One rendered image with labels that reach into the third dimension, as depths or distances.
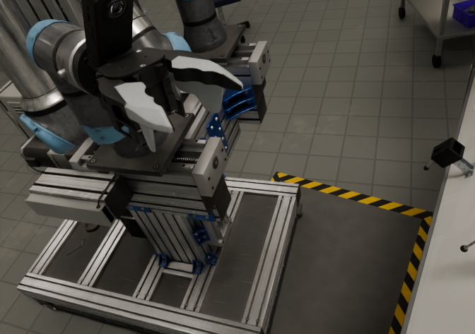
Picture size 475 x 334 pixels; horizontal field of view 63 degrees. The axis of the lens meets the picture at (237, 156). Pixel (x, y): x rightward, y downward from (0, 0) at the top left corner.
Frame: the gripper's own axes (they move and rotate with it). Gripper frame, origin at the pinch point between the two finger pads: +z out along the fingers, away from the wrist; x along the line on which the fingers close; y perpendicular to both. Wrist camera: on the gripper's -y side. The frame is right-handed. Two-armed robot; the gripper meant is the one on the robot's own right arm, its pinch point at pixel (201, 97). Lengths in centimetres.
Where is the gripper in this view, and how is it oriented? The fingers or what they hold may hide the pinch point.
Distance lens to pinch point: 36.4
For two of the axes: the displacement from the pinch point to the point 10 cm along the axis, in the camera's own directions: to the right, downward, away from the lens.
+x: -7.0, 5.1, -5.1
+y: 1.1, 7.8, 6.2
